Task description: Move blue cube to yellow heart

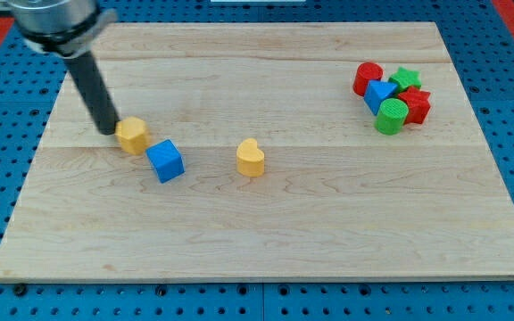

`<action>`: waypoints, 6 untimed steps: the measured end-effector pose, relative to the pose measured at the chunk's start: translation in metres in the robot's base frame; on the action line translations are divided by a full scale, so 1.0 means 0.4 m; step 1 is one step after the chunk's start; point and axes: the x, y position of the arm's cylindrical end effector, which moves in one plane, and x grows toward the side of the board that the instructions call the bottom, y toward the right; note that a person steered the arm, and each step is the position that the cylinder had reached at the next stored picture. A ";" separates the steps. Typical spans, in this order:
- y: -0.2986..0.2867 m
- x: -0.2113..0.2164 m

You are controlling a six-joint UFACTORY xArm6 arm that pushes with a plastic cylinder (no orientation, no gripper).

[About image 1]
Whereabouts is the green cylinder block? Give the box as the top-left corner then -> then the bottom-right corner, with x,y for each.
374,98 -> 409,136

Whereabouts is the blue triangle block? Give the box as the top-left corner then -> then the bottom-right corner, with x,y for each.
364,80 -> 398,115

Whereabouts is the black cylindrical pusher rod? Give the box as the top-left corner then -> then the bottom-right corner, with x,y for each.
64,52 -> 120,136

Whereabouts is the red cylinder block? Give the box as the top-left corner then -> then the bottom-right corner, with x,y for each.
352,62 -> 384,96

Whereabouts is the red star block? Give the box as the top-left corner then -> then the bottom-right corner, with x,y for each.
397,86 -> 431,124

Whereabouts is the blue cube block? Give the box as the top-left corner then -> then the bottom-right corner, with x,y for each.
145,139 -> 185,184

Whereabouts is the yellow heart block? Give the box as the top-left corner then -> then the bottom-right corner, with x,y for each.
236,138 -> 265,177

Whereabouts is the green star block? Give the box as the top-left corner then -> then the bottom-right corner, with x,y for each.
388,67 -> 422,93

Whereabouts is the wooden board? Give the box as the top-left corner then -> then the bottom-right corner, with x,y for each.
0,22 -> 514,284

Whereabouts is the yellow hexagon block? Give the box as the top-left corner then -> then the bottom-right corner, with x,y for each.
115,117 -> 151,155

